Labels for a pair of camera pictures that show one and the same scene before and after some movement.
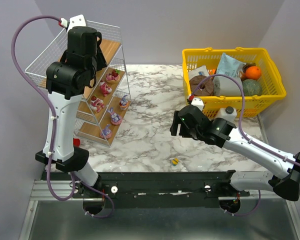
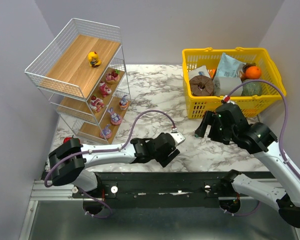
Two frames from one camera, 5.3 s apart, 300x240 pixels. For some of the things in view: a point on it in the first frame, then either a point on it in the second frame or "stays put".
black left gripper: x=100 y=59 -> x=166 y=155
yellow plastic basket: x=272 y=88 stays put
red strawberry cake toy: x=96 y=104 stays put
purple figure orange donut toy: x=123 y=103 stays put
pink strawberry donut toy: x=114 y=77 stays put
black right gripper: x=178 y=125 -> x=213 y=128
